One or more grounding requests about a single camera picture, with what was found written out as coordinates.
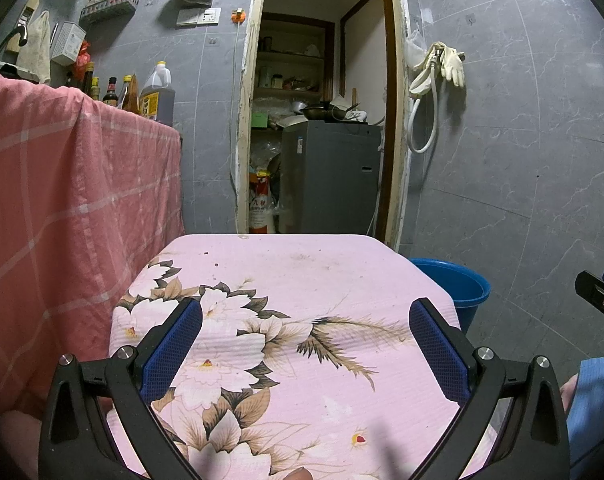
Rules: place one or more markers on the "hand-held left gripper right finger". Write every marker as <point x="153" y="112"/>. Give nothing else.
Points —
<point x="437" y="355"/>

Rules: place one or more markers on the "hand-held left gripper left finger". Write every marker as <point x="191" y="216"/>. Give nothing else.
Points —
<point x="174" y="355"/>

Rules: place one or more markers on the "blue plastic bucket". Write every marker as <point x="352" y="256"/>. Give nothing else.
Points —
<point x="457" y="290"/>

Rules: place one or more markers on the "light blue clothing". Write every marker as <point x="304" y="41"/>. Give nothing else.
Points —
<point x="592" y="410"/>

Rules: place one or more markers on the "pink cloth covered table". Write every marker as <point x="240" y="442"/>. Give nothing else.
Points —
<point x="302" y="280"/>

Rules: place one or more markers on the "red white bottle on floor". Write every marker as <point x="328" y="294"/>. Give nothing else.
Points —
<point x="259" y="207"/>

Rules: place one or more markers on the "pink checked cloth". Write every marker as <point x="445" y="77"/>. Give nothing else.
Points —
<point x="56" y="200"/>

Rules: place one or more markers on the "grey refrigerator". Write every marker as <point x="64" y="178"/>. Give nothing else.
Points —
<point x="332" y="185"/>

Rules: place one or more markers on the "green box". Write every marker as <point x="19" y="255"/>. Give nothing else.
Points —
<point x="259" y="120"/>

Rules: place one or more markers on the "large oil jug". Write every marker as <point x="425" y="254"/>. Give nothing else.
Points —
<point x="156" y="95"/>

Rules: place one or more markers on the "amber sauce bottle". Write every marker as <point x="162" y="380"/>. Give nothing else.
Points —
<point x="127" y="95"/>

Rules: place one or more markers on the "cream rubber gloves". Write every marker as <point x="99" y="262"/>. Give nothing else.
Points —
<point x="453" y="64"/>

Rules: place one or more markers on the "black wok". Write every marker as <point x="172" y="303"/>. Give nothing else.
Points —
<point x="322" y="111"/>

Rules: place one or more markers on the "small yellow cap bottle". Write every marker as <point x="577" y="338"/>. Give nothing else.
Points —
<point x="95" y="90"/>

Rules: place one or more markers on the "tall dark sauce bottle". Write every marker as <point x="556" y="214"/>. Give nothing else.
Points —
<point x="87" y="79"/>

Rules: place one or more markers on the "clear plastic bag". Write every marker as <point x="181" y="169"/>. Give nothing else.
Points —
<point x="415" y="51"/>

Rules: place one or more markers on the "red plastic bag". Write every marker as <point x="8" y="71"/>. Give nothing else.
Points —
<point x="83" y="57"/>

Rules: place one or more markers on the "wooden shelf unit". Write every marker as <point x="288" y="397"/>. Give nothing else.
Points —
<point x="289" y="60"/>

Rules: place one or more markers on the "grey metal grater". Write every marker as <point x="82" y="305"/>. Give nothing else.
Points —
<point x="67" y="42"/>

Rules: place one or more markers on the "beige hanging cloth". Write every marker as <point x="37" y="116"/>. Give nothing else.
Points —
<point x="36" y="47"/>

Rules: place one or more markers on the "curved metal faucet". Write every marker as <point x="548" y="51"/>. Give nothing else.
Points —
<point x="10" y="37"/>

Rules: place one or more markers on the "wooden board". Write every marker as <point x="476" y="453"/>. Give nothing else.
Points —
<point x="34" y="0"/>

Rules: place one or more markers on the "wooden door frame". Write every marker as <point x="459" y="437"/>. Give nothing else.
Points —
<point x="243" y="135"/>

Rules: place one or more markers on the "white wall socket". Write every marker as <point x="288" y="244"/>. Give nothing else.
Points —
<point x="197" y="16"/>

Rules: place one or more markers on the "orange wall hook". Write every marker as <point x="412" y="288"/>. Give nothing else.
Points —
<point x="238" y="15"/>

